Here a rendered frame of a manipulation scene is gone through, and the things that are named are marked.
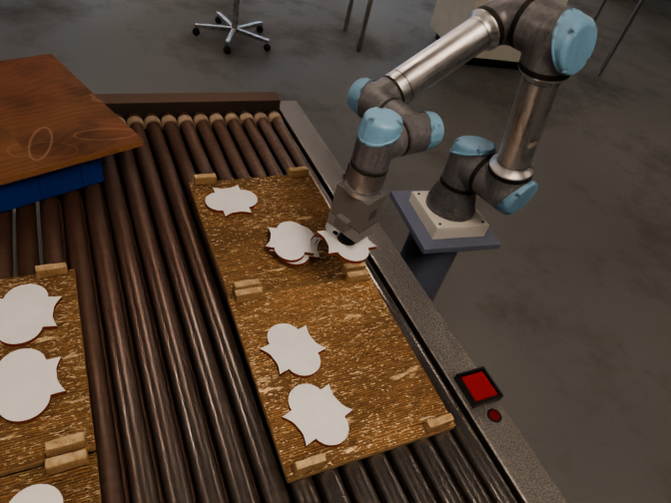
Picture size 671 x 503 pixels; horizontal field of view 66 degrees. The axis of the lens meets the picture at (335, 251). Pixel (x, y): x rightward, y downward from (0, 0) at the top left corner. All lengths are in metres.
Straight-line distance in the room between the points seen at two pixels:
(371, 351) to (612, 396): 1.80
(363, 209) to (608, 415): 1.90
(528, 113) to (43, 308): 1.12
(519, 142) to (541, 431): 1.42
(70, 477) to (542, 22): 1.20
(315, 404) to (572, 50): 0.87
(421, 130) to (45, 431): 0.84
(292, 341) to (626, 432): 1.89
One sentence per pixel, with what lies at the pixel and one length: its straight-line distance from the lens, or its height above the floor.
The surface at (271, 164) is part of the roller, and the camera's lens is 1.58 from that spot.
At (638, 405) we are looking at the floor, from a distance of 2.83.
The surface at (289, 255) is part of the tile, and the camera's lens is 1.22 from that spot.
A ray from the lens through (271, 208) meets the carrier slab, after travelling 1.39.
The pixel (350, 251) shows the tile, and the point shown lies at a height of 1.07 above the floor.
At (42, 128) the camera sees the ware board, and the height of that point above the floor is 1.04.
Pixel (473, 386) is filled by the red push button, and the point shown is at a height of 0.93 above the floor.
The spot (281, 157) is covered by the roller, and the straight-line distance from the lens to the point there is 1.62.
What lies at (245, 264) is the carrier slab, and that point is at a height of 0.94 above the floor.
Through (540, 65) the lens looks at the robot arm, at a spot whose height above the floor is 1.44.
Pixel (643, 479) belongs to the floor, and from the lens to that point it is 2.61.
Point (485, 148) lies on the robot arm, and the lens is 1.50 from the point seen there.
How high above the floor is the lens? 1.81
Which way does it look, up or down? 42 degrees down
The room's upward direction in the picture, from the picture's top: 16 degrees clockwise
